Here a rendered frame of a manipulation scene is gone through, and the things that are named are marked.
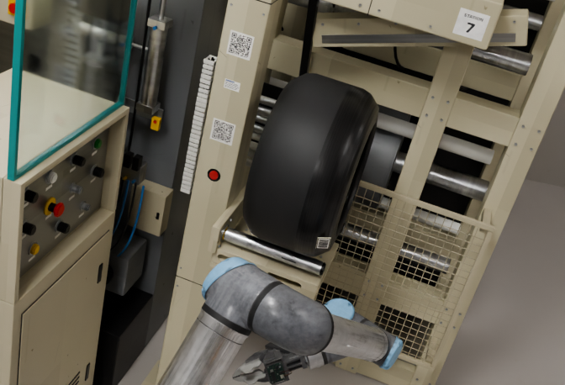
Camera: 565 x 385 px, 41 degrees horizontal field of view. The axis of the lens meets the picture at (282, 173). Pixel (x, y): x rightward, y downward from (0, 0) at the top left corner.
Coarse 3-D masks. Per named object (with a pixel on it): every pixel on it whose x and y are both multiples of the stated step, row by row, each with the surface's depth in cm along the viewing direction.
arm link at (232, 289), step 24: (240, 264) 155; (216, 288) 154; (240, 288) 151; (264, 288) 150; (216, 312) 152; (240, 312) 151; (192, 336) 153; (216, 336) 151; (240, 336) 153; (192, 360) 151; (216, 360) 151; (168, 384) 151; (192, 384) 150; (216, 384) 153
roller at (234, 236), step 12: (228, 228) 242; (228, 240) 241; (240, 240) 240; (252, 240) 239; (264, 252) 239; (276, 252) 238; (288, 252) 238; (300, 264) 237; (312, 264) 236; (324, 264) 236
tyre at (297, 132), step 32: (288, 96) 219; (320, 96) 220; (352, 96) 222; (288, 128) 213; (320, 128) 213; (352, 128) 214; (256, 160) 217; (288, 160) 212; (320, 160) 211; (352, 160) 213; (256, 192) 217; (288, 192) 214; (320, 192) 211; (352, 192) 256; (256, 224) 224; (288, 224) 219; (320, 224) 216
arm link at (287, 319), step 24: (288, 288) 152; (264, 312) 148; (288, 312) 148; (312, 312) 150; (264, 336) 150; (288, 336) 148; (312, 336) 150; (336, 336) 161; (360, 336) 174; (384, 336) 193; (384, 360) 194
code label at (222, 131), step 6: (216, 120) 233; (222, 120) 232; (216, 126) 234; (222, 126) 233; (228, 126) 233; (234, 126) 232; (216, 132) 235; (222, 132) 234; (228, 132) 233; (234, 132) 233; (210, 138) 236; (216, 138) 236; (222, 138) 235; (228, 138) 234; (228, 144) 235
